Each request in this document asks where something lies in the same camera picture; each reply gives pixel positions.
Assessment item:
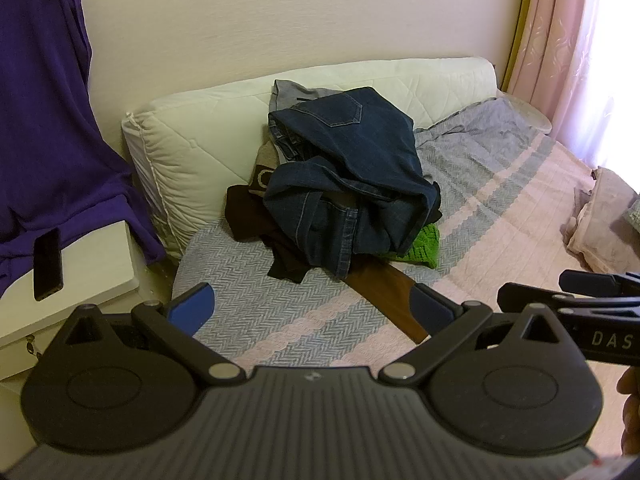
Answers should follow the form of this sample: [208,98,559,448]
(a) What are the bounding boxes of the person's right hand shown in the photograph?
[617,365,640,457]

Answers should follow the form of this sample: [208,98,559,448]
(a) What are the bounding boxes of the white nightstand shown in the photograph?
[0,207,141,382]

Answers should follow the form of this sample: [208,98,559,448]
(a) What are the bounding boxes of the light grey jeans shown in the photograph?
[268,79,347,113]

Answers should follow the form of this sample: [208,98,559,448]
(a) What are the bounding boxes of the olive brown printed garment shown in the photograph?
[248,139,288,197]

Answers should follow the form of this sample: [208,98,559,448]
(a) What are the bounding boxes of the dark blue jeans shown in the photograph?
[267,86,418,182]

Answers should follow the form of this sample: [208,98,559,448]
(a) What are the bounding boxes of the green knitted garment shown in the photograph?
[392,222,441,269]

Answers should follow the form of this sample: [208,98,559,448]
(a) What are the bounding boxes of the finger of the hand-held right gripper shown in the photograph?
[497,283,640,324]
[559,270,640,295]

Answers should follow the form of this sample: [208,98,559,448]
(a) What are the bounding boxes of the pink crumpled cloth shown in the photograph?
[565,166,640,275]

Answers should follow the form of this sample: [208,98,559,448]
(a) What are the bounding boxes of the purple hanging garment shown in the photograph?
[0,0,167,302]

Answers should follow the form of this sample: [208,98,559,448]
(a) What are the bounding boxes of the black smartphone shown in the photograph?
[32,229,64,303]

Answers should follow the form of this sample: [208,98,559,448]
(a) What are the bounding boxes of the pink patterned curtain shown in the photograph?
[510,0,640,170]

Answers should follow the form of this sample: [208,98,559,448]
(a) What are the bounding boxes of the black garment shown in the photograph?
[224,184,321,284]

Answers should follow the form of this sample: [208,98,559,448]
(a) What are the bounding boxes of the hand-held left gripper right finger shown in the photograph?
[377,282,585,389]

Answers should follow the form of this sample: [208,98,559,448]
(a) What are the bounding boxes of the blue jeans orange stitching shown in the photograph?
[262,152,443,281]

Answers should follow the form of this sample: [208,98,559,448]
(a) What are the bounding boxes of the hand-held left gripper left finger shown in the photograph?
[44,282,248,389]

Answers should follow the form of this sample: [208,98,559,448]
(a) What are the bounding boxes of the yellow wooden window frame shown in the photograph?
[501,0,532,94]

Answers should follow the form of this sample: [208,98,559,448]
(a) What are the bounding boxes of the white quilted pillow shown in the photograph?
[121,56,497,262]

